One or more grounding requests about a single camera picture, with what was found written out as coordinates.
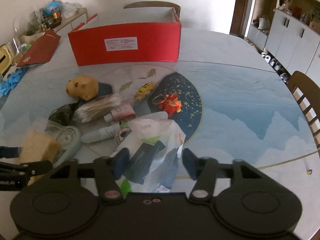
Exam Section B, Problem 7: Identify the white wall cabinet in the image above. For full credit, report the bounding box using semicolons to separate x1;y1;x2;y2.
246;0;319;83

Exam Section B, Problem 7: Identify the cotton swab bag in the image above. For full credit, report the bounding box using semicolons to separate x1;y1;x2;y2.
72;93;123;124

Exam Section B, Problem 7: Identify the tape roll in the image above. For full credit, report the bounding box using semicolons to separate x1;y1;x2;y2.
114;128;131;146

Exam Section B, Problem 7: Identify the white plastic bag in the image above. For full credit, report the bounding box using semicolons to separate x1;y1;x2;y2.
111;111;185;195

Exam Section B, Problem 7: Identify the brown wooden chair right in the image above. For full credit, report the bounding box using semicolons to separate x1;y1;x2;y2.
287;70;319;152

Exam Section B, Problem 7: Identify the white sideboard cabinet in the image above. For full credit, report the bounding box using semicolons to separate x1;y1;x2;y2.
54;8;88;37

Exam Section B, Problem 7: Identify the blue globe ornament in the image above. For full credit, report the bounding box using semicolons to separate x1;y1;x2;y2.
44;1;62;29

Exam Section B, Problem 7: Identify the red cardboard box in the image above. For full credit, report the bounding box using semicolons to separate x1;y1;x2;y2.
68;7;181;66

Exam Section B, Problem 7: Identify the brown wooden chair far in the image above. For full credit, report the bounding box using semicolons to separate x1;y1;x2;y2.
124;1;181;17

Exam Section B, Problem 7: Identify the yellow sponge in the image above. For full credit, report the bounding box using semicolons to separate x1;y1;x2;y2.
18;129;61;185

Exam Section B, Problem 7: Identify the brown wooden chair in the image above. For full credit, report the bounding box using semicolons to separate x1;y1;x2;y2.
287;70;319;152
124;1;181;17

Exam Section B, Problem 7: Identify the glass dome terrarium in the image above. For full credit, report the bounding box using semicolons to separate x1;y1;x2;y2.
12;11;43;45

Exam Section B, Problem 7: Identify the blue cloth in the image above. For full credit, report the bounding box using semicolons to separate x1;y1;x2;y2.
0;68;27;95

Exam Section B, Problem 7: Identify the white green glue tube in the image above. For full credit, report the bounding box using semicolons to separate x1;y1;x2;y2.
81;123;120;144

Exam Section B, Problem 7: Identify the yellow spotted pig toy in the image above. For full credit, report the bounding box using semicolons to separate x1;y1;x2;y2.
66;75;99;101

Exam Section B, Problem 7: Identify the clear plastic bag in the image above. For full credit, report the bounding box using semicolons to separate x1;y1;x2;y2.
61;2;82;19

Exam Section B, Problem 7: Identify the black snack packet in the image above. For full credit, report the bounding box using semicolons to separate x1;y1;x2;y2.
48;102;79;126

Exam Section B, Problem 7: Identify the red plush keychain toy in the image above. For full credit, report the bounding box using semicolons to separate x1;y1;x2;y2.
152;93;182;118

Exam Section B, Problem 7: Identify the white tote bag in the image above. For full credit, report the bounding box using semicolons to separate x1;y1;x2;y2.
258;15;270;30

